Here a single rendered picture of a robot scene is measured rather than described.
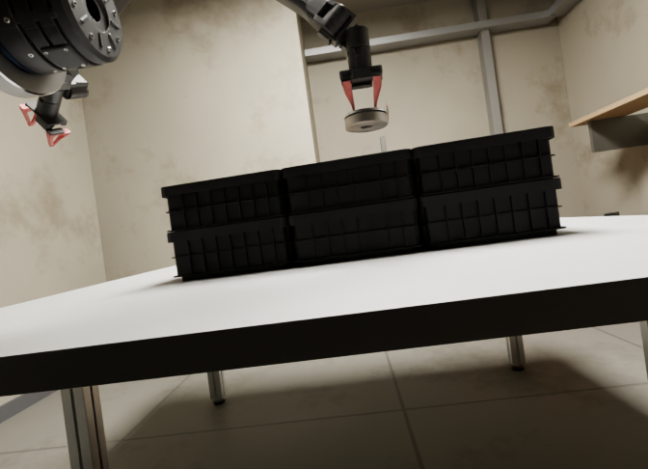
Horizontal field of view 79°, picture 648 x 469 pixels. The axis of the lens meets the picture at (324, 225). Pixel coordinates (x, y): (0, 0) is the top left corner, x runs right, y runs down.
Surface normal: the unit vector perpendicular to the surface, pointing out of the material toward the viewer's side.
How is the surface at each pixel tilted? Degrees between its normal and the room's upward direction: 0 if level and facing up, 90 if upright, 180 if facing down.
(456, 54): 90
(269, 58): 90
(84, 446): 90
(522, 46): 90
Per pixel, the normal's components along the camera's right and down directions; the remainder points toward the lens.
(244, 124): -0.06, 0.00
